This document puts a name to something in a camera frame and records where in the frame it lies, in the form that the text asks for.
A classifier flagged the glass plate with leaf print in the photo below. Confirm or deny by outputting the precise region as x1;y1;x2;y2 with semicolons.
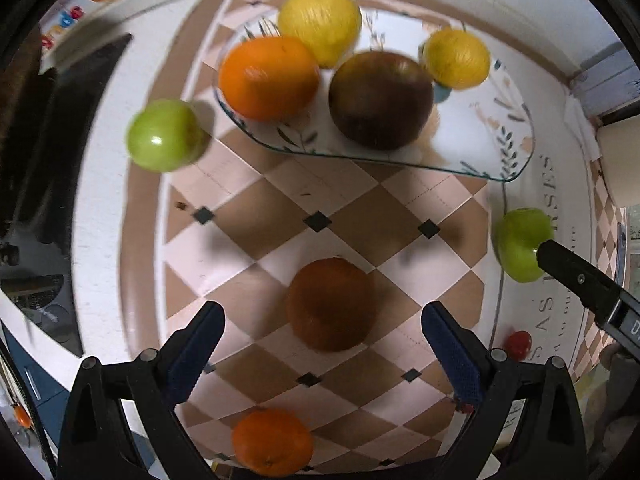
212;7;536;183

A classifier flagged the orange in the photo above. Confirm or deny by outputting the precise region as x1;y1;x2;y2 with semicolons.
218;36;321;122
231;407;315;477

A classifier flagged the small red tomato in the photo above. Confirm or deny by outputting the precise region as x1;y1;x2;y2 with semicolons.
502;331;532;361

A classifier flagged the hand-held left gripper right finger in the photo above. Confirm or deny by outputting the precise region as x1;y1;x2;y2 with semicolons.
421;301;588;480

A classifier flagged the small yellow lemon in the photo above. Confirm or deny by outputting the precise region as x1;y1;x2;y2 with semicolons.
422;29;492;90

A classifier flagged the brown round fruit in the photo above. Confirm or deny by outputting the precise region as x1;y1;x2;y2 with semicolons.
286;256;377;352

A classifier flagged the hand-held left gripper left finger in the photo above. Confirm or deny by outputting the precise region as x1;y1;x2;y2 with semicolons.
57;301;226;480

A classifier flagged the black glossy panel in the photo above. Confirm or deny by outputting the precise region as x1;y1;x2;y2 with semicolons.
0;30;136;358

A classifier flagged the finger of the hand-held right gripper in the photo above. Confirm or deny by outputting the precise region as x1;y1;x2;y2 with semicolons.
536;239;627;324

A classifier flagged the dark red apple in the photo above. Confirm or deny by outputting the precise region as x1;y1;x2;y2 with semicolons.
328;51;435;151

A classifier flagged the large yellow lemon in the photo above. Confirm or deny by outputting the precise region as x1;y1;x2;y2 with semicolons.
277;0;362;68

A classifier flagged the green apple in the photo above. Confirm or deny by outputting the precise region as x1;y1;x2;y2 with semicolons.
126;99;208;173
492;207;556;283

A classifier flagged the checkered printed tablecloth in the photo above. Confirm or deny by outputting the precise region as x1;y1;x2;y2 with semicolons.
42;0;628;466

